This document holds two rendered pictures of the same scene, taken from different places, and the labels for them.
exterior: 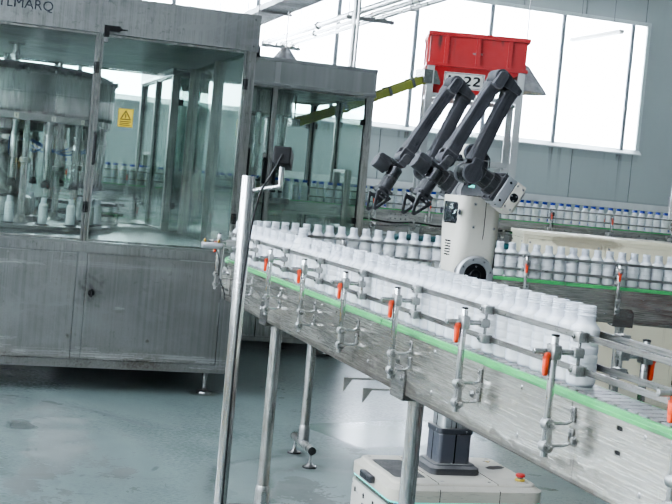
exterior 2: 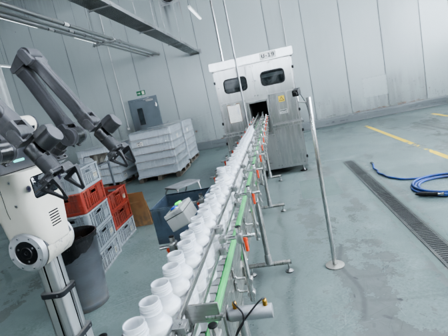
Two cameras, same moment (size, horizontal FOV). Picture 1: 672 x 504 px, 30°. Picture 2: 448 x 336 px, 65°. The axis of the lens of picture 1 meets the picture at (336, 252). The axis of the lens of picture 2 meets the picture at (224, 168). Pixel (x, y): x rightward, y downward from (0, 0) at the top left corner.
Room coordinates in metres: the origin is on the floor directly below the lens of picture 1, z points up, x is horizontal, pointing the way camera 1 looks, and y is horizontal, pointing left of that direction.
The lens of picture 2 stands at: (5.91, 0.83, 1.47)
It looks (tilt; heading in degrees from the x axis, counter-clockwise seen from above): 11 degrees down; 208
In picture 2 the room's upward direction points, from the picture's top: 12 degrees counter-clockwise
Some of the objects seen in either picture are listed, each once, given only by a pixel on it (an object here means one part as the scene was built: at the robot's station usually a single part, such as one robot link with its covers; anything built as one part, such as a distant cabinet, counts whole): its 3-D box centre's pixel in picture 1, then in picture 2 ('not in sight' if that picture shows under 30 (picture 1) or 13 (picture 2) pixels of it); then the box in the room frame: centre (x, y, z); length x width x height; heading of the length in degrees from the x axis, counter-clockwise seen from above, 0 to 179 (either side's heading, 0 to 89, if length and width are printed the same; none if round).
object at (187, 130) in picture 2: not in sight; (175, 142); (-2.53, -4.99, 0.59); 1.25 x 1.03 x 1.17; 19
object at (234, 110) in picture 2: not in sight; (235, 113); (0.31, -1.68, 1.22); 0.23 x 0.03 x 0.32; 108
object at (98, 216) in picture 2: not in sight; (83, 218); (3.38, -2.31, 0.55); 0.61 x 0.41 x 0.22; 25
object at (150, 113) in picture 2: not in sight; (149, 129); (-3.81, -6.76, 1.05); 1.00 x 0.10 x 2.10; 108
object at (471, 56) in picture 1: (461, 193); not in sight; (11.44, -1.09, 1.40); 0.92 x 0.72 x 2.80; 90
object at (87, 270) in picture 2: not in sight; (79, 270); (4.01, -1.75, 0.32); 0.45 x 0.45 x 0.64
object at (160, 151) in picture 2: not in sight; (161, 151); (-1.05, -4.41, 0.59); 1.24 x 1.03 x 1.17; 20
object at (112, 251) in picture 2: not in sight; (93, 256); (3.38, -2.31, 0.11); 0.61 x 0.41 x 0.22; 24
